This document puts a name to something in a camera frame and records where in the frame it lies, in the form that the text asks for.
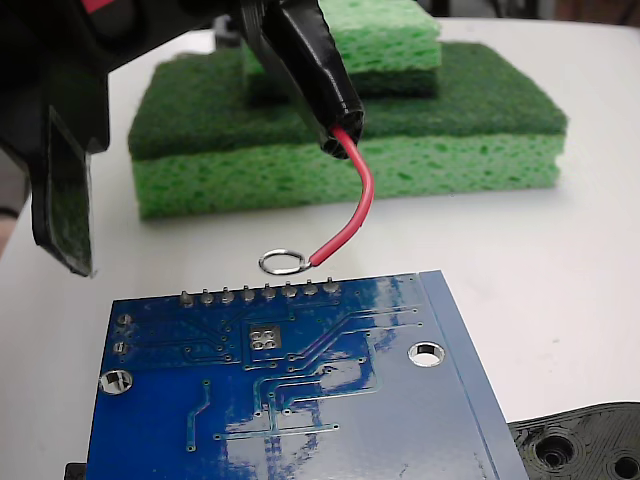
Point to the small green scrub sponge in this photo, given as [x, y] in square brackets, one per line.
[395, 40]

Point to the black plastic part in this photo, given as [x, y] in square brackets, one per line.
[575, 440]

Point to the small dark grey object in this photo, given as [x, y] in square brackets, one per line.
[227, 32]

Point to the blue circuit board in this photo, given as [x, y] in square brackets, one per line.
[300, 400]

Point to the large green scrub sponge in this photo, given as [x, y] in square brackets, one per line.
[450, 165]

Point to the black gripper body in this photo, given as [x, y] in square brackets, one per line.
[55, 50]

